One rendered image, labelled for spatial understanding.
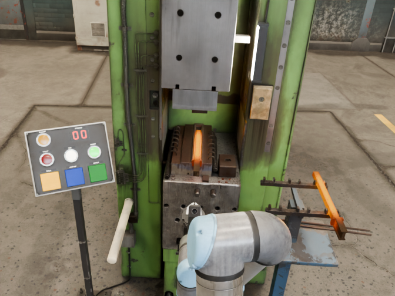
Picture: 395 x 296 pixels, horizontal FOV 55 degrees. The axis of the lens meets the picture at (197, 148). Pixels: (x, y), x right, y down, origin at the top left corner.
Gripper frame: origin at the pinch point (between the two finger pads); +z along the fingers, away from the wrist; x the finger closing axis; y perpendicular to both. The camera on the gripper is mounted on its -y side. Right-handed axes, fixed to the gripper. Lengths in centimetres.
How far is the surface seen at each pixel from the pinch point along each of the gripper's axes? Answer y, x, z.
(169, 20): -65, -14, 33
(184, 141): 1, -7, 54
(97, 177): 0.7, -43.9, 15.5
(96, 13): 34, -185, 548
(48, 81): 100, -217, 388
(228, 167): 2.7, 15.9, 33.0
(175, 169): 5.4, -10.2, 33.0
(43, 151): -12, -66, 14
